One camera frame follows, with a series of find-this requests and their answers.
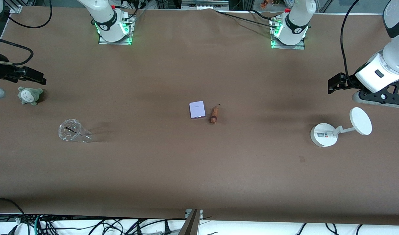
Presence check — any short black table cable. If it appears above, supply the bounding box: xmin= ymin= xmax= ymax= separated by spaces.
xmin=249 ymin=9 xmax=278 ymax=20

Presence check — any clear glass cup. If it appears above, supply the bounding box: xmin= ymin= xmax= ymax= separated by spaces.
xmin=58 ymin=119 xmax=92 ymax=143

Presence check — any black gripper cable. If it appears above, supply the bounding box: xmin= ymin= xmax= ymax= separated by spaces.
xmin=341 ymin=0 xmax=361 ymax=82
xmin=0 ymin=0 xmax=53 ymax=66

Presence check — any lilac smartphone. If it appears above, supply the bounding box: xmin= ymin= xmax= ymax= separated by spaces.
xmin=189 ymin=101 xmax=206 ymax=119

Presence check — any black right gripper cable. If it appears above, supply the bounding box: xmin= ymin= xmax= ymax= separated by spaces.
xmin=0 ymin=0 xmax=53 ymax=66

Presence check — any brown lion statue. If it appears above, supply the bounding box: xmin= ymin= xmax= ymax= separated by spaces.
xmin=209 ymin=104 xmax=221 ymax=125

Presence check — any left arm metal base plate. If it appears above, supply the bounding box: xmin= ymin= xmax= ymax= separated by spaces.
xmin=271 ymin=20 xmax=305 ymax=50

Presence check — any white round-base stand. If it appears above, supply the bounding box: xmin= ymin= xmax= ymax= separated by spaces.
xmin=310 ymin=107 xmax=373 ymax=148

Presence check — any thick black floor cable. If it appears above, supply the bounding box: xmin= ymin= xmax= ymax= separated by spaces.
xmin=0 ymin=197 xmax=25 ymax=226

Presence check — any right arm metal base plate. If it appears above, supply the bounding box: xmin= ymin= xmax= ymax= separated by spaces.
xmin=98 ymin=13 xmax=132 ymax=45

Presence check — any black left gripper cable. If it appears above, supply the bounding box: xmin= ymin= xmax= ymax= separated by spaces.
xmin=341 ymin=0 xmax=361 ymax=82

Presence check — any aluminium frame bar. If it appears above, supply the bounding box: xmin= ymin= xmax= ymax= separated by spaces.
xmin=182 ymin=0 xmax=230 ymax=8

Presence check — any wooden post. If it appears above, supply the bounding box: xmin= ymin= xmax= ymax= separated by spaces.
xmin=178 ymin=209 xmax=201 ymax=235

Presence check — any grey green plush toy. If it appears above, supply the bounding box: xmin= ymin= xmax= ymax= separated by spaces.
xmin=17 ymin=86 xmax=44 ymax=106

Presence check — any long black table cable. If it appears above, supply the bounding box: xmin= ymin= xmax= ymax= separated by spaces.
xmin=214 ymin=9 xmax=278 ymax=28

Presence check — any brown table cover sheet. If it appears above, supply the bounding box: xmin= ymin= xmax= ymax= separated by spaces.
xmin=0 ymin=6 xmax=399 ymax=226

